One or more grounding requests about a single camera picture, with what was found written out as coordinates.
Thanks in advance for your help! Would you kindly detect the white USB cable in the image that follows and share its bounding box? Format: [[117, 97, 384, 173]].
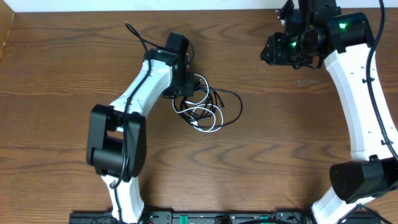
[[172, 73, 224, 133]]

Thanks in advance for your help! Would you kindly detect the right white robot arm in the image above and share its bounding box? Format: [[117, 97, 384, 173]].
[[261, 0, 397, 223]]

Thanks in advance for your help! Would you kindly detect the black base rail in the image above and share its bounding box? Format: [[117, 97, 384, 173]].
[[68, 210, 383, 224]]

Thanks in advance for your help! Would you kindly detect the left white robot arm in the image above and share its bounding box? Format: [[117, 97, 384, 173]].
[[86, 32, 193, 223]]

